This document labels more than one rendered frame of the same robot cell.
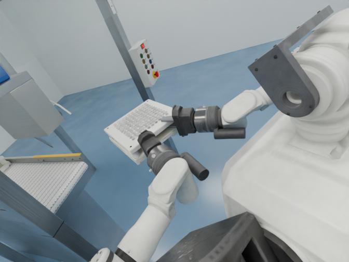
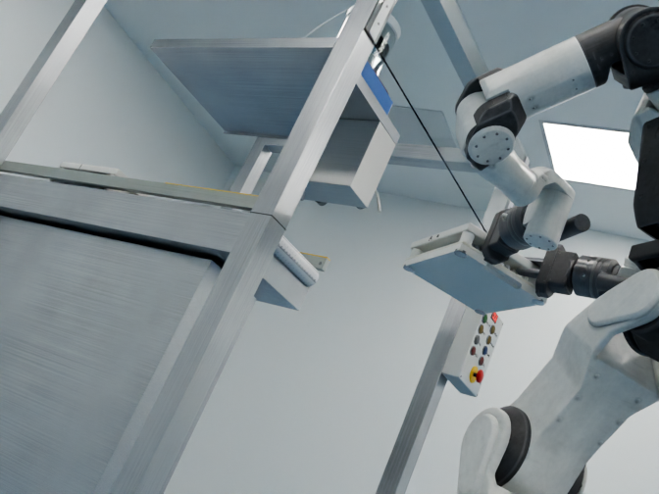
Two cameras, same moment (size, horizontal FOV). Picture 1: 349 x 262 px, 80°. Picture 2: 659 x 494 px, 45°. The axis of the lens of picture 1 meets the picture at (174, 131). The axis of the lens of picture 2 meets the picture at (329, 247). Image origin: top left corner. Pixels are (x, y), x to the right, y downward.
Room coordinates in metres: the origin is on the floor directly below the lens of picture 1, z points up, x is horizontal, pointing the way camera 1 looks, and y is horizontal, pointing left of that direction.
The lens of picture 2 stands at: (-1.01, 0.18, 0.30)
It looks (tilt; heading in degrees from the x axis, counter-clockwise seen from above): 19 degrees up; 8
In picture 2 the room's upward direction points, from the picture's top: 24 degrees clockwise
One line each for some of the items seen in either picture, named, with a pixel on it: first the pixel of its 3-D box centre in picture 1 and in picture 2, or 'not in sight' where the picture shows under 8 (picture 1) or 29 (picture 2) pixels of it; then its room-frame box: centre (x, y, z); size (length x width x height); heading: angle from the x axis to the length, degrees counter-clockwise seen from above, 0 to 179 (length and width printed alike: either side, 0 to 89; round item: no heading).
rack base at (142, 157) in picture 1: (146, 131); (473, 279); (0.73, 0.11, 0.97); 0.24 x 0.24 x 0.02; 26
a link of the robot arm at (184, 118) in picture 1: (193, 119); (572, 274); (0.60, -0.08, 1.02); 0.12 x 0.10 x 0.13; 58
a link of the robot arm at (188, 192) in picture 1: (180, 174); (547, 223); (0.40, 0.03, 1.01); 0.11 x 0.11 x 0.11; 18
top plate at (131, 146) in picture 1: (141, 122); (480, 262); (0.73, 0.11, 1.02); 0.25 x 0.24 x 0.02; 116
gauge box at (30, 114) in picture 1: (23, 110); (338, 161); (0.87, 0.53, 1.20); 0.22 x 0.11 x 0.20; 61
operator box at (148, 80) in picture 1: (145, 64); (474, 347); (1.41, 0.00, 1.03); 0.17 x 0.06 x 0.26; 151
